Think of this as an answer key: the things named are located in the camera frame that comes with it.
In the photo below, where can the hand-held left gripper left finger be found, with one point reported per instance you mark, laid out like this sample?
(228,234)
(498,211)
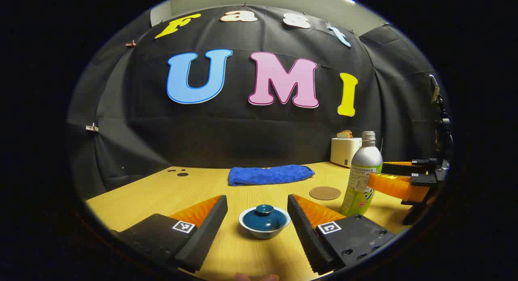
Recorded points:
(210,228)

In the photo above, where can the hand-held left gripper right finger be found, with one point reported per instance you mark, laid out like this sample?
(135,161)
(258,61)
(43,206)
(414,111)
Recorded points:
(303,232)

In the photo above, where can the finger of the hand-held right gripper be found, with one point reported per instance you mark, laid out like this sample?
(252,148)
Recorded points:
(390,186)
(398,169)

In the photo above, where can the silver green water bottle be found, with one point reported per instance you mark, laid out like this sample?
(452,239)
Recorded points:
(366,155)

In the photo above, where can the blue teacup lid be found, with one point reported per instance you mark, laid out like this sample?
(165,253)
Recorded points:
(265,221)

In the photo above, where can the white teacup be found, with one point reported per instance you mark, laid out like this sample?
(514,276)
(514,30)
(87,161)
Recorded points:
(263,235)

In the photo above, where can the round brown coaster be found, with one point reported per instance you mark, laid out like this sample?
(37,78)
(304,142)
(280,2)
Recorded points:
(325,193)

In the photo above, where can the white toaster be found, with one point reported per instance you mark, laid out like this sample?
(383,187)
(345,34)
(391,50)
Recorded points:
(343,152)

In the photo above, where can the blue towel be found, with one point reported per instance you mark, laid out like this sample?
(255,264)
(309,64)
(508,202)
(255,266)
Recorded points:
(269,175)

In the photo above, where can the black backdrop cloth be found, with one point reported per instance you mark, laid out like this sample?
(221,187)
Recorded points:
(243,131)

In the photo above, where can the metal cloth clip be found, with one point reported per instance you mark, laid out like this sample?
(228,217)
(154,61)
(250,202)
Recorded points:
(92,128)

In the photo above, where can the red cloth clip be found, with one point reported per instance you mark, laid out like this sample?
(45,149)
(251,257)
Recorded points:
(130,43)

